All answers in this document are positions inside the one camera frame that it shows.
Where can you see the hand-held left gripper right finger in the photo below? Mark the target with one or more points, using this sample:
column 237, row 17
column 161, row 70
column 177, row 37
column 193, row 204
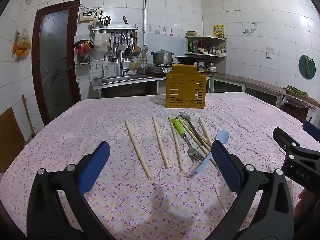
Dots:
column 226, row 165

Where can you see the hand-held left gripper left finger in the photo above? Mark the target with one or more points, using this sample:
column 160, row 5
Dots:
column 96, row 165

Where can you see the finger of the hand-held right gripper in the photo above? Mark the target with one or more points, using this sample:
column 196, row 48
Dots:
column 312, row 130
column 287, row 143

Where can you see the light blue plastic spoon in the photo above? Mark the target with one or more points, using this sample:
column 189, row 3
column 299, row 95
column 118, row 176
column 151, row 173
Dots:
column 222, row 137

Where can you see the wooden chopstick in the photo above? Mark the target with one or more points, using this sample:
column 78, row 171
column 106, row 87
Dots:
column 175, row 145
column 206, row 142
column 188, row 131
column 200, row 143
column 137, row 150
column 205, row 131
column 160, row 142

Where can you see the metal spoon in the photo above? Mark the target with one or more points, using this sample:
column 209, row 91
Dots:
column 185, row 115

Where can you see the yellow slotted utensil holder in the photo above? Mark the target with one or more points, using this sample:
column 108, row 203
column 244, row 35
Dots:
column 186, row 87

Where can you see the person's right hand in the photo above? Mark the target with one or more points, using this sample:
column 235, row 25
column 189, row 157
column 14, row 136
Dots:
column 308, row 205

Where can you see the trash bin with bag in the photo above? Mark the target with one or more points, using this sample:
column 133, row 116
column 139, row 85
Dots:
column 297, row 107

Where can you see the pink floral tablecloth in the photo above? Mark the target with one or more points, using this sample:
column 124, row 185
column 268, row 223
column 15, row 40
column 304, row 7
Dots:
column 125, row 205

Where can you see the green round cutting board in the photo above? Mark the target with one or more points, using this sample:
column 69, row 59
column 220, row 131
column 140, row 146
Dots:
column 307, row 67

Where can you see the kitchen counter cabinet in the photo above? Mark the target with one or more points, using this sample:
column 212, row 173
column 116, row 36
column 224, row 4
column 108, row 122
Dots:
column 245, row 85

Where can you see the wooden stick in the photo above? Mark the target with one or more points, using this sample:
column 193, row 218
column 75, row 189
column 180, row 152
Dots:
column 28, row 116

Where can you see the steel sink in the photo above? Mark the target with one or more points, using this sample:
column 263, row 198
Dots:
column 122, row 80

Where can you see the wooden board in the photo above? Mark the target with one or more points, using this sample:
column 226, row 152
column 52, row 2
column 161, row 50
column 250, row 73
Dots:
column 10, row 140

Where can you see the white soap bottle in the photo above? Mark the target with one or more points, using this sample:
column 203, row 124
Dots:
column 107, row 68

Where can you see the stacked bowls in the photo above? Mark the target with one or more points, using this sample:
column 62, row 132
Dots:
column 208, row 67

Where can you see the metal faucet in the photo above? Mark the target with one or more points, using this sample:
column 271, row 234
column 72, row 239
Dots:
column 122, row 63

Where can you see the brown door with glass panel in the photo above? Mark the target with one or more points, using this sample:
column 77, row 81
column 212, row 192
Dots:
column 55, row 65

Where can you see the metal corner shelf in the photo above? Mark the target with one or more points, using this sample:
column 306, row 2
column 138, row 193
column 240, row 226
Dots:
column 207, row 55

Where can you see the black wok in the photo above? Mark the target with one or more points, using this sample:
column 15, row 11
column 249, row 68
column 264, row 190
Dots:
column 186, row 59

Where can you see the gas stove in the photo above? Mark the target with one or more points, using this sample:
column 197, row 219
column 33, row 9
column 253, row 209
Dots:
column 162, row 68

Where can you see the yellow and black cloth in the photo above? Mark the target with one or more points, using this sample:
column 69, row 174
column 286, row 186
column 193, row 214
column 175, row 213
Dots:
column 85, row 45

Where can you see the white hanging towel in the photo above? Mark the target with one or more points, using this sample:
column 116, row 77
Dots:
column 101, row 42

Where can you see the green bottle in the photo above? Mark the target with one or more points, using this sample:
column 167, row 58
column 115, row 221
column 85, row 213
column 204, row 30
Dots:
column 191, row 47

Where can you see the hanging kitchen ladles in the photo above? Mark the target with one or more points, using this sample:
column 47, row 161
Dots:
column 126, row 43

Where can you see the steel cooking pot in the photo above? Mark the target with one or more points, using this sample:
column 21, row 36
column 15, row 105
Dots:
column 162, row 57

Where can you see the cream bowl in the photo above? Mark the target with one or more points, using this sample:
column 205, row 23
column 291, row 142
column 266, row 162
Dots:
column 191, row 33

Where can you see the plastic bag of oranges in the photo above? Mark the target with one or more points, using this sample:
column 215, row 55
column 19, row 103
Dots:
column 22, row 46

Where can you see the utensil cup on rack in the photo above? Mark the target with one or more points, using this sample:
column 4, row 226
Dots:
column 104, row 22

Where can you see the yellow wall poster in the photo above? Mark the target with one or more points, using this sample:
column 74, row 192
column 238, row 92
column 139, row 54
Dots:
column 218, row 31

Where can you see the metal wall rack shelf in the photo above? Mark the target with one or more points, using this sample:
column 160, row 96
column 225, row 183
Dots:
column 115, row 28

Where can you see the beige wall control box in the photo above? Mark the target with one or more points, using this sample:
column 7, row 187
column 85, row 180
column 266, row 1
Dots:
column 87, row 17

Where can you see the grey wall pipe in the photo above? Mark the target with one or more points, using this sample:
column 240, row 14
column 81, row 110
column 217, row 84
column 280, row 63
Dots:
column 144, row 17

